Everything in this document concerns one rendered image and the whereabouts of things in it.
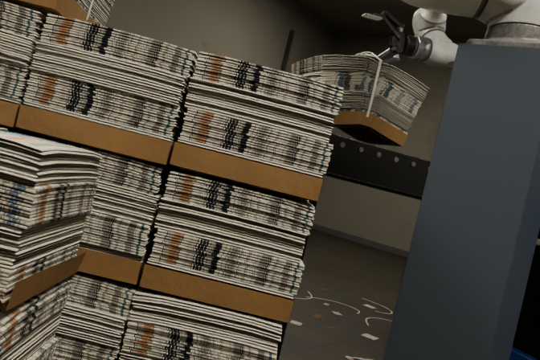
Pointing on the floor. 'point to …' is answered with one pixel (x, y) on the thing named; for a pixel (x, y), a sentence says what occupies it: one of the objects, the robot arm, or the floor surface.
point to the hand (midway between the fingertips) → (363, 34)
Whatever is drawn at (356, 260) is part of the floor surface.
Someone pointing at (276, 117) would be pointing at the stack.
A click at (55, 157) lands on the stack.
